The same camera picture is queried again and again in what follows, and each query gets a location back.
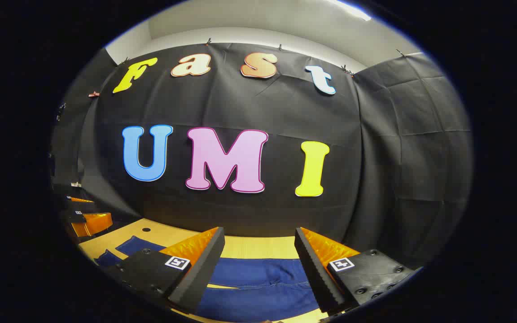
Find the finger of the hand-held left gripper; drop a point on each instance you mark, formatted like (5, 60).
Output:
(92, 223)
(81, 200)

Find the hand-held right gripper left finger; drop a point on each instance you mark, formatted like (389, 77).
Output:
(198, 278)

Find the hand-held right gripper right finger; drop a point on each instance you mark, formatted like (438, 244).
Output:
(319, 278)

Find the blue jeans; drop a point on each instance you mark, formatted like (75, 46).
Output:
(258, 287)

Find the black backdrop cloth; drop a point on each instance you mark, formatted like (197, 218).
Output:
(249, 107)

